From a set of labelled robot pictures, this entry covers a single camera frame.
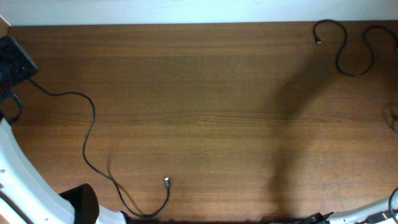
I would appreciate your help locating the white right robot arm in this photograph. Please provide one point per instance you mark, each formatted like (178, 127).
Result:
(376, 212)

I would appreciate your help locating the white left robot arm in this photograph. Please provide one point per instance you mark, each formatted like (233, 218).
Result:
(25, 195)

